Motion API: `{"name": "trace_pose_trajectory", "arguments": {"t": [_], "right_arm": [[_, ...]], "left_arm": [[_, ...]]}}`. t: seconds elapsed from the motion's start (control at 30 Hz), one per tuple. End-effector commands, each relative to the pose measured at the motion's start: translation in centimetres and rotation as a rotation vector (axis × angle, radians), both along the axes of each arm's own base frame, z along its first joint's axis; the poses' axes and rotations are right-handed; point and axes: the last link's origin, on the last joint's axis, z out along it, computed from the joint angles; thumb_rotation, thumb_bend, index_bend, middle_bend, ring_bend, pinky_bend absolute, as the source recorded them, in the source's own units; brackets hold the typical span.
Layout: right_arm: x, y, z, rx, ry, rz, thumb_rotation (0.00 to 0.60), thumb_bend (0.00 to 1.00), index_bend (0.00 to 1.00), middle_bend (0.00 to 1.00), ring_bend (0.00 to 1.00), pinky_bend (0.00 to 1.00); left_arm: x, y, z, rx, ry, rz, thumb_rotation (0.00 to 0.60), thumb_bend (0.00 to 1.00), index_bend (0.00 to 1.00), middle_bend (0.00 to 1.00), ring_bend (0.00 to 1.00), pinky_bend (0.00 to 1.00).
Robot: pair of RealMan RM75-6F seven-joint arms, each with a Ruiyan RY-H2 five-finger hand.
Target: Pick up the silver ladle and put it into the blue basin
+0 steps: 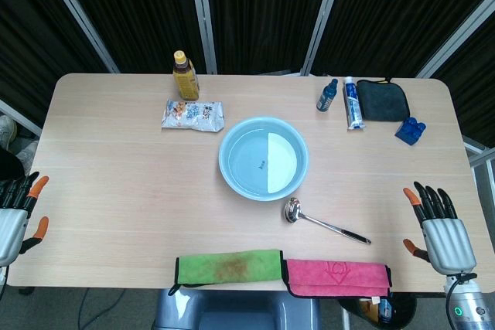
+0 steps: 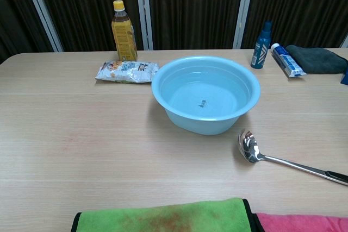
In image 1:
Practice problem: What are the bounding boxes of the folding screen partition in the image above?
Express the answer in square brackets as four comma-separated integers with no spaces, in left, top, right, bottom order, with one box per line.
[0,0,495,168]

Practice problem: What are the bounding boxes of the white blue toothpaste tube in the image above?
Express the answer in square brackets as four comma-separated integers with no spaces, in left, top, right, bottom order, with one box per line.
[343,77,367,131]

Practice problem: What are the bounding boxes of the pink cloth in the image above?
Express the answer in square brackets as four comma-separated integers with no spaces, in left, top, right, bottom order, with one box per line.
[281,258,392,298]

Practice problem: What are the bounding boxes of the green cloth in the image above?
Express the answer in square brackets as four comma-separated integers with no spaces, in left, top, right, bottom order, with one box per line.
[167,248,285,295]

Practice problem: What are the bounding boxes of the white shoe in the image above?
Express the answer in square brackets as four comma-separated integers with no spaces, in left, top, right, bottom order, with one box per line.
[0,114,19,151]

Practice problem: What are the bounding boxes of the small blue spray bottle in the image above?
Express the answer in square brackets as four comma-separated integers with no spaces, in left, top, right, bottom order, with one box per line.
[316,78,339,114]

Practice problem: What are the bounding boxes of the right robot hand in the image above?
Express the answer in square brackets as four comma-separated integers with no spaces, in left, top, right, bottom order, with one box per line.
[402,181,477,276]

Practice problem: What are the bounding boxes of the white snack bag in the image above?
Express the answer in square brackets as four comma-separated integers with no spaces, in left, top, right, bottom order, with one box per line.
[160,99,226,134]

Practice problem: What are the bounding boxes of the blue toy block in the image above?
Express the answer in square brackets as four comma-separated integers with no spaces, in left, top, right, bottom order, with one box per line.
[394,117,427,148]

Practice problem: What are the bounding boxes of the light blue basin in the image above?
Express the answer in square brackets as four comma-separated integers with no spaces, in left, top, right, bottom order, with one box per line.
[218,115,310,202]

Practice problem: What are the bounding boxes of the dark grey cloth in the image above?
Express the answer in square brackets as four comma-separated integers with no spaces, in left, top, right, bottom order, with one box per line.
[356,77,411,121]

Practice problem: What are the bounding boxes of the metal ladle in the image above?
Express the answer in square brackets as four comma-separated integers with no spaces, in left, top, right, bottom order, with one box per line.
[283,197,372,246]

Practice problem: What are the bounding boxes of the yellow tea bottle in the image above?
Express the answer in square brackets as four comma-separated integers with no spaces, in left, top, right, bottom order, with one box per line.
[172,49,200,101]

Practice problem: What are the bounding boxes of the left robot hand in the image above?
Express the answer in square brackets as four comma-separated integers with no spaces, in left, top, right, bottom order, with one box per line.
[0,171,50,267]

